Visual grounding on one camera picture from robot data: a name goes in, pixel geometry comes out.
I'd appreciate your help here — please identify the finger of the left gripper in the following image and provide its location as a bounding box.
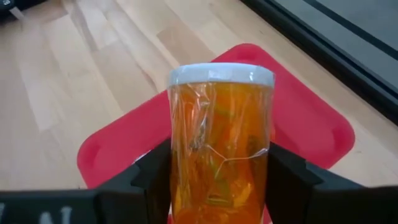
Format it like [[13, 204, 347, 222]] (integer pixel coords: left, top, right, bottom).
[[0, 0, 16, 13]]

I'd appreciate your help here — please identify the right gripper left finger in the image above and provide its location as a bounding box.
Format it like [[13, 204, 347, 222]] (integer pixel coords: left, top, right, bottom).
[[95, 138, 172, 224]]

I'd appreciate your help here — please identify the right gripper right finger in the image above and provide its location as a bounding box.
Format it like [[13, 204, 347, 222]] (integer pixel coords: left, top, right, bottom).
[[266, 142, 368, 224]]

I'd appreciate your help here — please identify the orange pill bottle white cap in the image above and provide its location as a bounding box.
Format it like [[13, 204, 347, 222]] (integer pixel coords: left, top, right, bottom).
[[167, 62, 276, 224]]

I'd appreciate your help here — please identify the red plastic bin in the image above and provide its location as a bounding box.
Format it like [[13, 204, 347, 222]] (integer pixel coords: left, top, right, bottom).
[[76, 42, 356, 224]]

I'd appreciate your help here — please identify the black aluminium table frame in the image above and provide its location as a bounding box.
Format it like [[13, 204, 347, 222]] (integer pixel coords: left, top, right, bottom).
[[239, 0, 398, 127]]

